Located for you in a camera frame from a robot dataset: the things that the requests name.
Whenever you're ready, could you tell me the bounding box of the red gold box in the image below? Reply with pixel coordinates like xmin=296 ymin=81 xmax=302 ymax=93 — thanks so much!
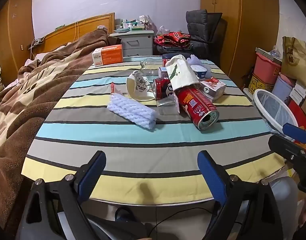
xmin=287 ymin=100 xmax=306 ymax=153

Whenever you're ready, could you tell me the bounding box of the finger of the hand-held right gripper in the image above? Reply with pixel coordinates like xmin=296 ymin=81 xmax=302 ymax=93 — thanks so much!
xmin=268 ymin=134 xmax=306 ymax=161
xmin=282 ymin=123 xmax=306 ymax=144

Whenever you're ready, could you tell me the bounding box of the red soda can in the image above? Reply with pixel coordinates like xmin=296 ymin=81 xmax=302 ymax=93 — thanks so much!
xmin=153 ymin=77 xmax=177 ymax=100

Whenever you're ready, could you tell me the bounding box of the grey striped tray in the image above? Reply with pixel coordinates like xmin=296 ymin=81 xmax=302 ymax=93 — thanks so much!
xmin=255 ymin=47 xmax=282 ymax=63

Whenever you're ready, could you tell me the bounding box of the black cable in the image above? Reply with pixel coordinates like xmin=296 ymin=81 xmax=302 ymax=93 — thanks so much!
xmin=153 ymin=207 xmax=216 ymax=233

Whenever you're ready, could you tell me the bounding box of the small white printed box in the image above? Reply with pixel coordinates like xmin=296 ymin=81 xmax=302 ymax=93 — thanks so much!
xmin=158 ymin=67 xmax=172 ymax=79

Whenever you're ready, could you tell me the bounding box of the clear plastic bottle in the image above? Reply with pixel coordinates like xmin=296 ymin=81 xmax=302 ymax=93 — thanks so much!
xmin=139 ymin=58 xmax=168 ymax=78

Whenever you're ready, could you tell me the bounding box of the crushed printed paper cup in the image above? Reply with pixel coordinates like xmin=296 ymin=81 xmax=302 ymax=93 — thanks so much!
xmin=126 ymin=70 xmax=156 ymax=102

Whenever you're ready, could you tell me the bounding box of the power strip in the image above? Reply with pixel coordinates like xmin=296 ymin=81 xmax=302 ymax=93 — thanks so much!
xmin=28 ymin=38 xmax=44 ymax=48

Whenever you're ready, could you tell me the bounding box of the brown blanket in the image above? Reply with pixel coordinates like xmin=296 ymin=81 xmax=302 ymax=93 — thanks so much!
xmin=0 ymin=29 xmax=121 ymax=230

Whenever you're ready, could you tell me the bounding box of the lavender cylinder box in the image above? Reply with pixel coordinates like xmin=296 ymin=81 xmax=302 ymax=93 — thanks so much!
xmin=272 ymin=76 xmax=296 ymax=103

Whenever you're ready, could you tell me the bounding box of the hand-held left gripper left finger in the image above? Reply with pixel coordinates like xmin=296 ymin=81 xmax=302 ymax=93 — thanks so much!
xmin=16 ymin=151 xmax=107 ymax=240

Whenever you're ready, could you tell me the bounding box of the pale purple plastic bag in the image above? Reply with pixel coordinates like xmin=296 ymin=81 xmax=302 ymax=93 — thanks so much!
xmin=187 ymin=54 xmax=206 ymax=67

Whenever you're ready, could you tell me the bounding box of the white trash bin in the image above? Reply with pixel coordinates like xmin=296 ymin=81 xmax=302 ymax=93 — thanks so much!
xmin=253 ymin=89 xmax=300 ymax=137

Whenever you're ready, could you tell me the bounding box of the group of bottles and boxes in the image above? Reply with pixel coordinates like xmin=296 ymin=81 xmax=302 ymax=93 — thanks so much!
xmin=115 ymin=15 xmax=153 ymax=33

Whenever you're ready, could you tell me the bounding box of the red chip can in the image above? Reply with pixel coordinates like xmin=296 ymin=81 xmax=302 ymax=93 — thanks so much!
xmin=174 ymin=85 xmax=220 ymax=131

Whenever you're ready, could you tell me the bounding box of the orange white box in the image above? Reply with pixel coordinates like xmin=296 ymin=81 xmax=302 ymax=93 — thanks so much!
xmin=92 ymin=44 xmax=124 ymax=67

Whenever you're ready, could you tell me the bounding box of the wooden bed headboard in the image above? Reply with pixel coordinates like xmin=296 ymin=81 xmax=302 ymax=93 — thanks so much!
xmin=26 ymin=12 xmax=116 ymax=55

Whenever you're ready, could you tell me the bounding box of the clear plastic cup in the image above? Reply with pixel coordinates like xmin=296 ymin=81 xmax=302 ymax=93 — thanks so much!
xmin=157 ymin=95 xmax=180 ymax=108

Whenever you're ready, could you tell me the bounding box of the tall wooden wardrobe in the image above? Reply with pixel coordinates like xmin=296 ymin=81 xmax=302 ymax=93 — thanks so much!
xmin=200 ymin=0 xmax=280 ymax=85

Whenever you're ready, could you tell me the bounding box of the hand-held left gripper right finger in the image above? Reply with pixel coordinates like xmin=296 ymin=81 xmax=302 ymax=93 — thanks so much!
xmin=197 ymin=151 xmax=285 ymax=240

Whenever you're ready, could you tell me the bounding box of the brown paper bag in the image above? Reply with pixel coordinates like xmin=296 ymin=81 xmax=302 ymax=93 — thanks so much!
xmin=281 ymin=36 xmax=306 ymax=87

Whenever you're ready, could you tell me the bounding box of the striped tablecloth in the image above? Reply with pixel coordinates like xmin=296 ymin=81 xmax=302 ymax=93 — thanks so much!
xmin=21 ymin=55 xmax=286 ymax=207

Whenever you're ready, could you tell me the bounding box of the pink plastic bucket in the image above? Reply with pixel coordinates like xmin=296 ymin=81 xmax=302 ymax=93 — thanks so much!
xmin=253 ymin=52 xmax=282 ymax=85

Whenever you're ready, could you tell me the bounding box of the small red white wrapper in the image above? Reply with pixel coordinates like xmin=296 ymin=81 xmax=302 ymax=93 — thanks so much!
xmin=110 ymin=82 xmax=123 ymax=96

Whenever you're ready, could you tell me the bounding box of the grey nightstand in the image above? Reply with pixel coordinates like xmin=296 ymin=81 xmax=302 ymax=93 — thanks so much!
xmin=109 ymin=29 xmax=155 ymax=58

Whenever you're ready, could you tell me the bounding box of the small red white carton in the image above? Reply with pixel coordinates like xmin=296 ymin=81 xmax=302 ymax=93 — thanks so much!
xmin=199 ymin=77 xmax=227 ymax=103

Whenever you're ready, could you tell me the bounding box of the white paper bag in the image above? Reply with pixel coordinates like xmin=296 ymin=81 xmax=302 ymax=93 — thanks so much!
xmin=165 ymin=54 xmax=201 ymax=90

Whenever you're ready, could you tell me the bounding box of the stack of white boxes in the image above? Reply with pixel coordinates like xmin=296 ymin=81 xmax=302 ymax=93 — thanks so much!
xmin=291 ymin=80 xmax=306 ymax=105

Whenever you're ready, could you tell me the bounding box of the yellow patterned tin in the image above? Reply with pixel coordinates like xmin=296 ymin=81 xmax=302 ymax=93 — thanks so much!
xmin=251 ymin=72 xmax=275 ymax=93

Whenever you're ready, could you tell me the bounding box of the grey quilted cushion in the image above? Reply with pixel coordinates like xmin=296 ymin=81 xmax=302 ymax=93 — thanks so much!
xmin=185 ymin=9 xmax=208 ymax=38

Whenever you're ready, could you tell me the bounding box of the red plaid bag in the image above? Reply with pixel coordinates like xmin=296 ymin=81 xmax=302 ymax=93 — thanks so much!
xmin=154 ymin=31 xmax=192 ymax=48

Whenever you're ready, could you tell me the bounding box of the narrow wooden cabinet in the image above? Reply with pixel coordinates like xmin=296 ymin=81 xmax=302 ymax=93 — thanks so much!
xmin=0 ymin=0 xmax=34 ymax=85

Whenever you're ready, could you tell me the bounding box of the black office chair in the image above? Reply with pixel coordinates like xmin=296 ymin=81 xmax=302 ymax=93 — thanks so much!
xmin=185 ymin=12 xmax=228 ymax=55

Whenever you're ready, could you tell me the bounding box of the white foam net sleeve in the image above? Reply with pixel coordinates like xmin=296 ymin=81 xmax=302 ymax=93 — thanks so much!
xmin=107 ymin=94 xmax=157 ymax=130

